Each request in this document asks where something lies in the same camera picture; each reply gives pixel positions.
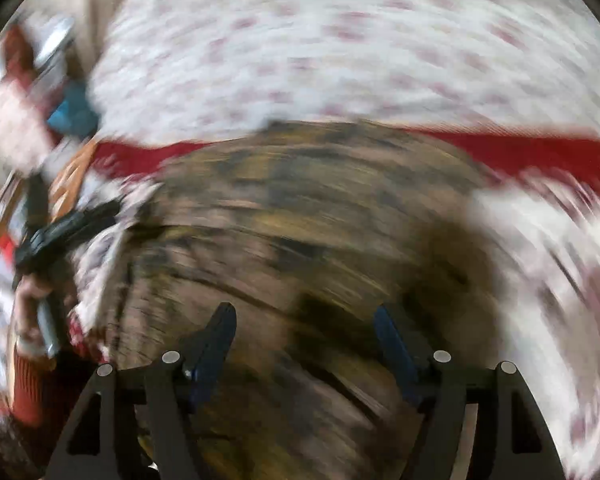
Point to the white rose print pillow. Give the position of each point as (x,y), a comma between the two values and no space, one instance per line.
(330,50)

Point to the brown batik patterned garment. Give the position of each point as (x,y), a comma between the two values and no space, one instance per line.
(290,220)

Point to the red white floral fleece blanket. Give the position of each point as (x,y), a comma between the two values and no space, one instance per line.
(530,260)

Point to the silver foil packet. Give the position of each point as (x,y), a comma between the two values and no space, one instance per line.
(55,42)

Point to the beige curtain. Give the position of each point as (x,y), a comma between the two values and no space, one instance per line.
(95,20)

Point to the blue bag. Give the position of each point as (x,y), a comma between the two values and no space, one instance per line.
(75,110)

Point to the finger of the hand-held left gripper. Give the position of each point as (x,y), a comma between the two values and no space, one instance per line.
(95,220)

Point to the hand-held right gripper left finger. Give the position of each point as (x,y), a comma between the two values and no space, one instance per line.
(212,350)

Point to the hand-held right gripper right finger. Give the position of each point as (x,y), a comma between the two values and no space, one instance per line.
(395,345)

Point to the person's left hand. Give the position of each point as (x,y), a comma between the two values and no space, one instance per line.
(27,300)

